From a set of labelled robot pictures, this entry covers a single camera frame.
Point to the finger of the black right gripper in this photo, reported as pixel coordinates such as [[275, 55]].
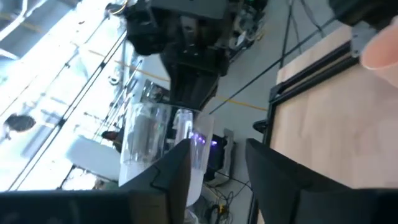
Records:
[[192, 90]]

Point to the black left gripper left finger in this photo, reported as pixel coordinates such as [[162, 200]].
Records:
[[93, 208]]

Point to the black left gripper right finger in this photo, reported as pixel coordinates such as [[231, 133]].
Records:
[[311, 205]]

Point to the clear plastic cup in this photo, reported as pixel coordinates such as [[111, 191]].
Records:
[[146, 137]]

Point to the pink plastic cup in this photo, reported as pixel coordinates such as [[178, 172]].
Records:
[[382, 53]]

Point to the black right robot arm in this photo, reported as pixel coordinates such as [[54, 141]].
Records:
[[363, 12]]

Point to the silver corner bracket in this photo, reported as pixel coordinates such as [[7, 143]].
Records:
[[362, 37]]

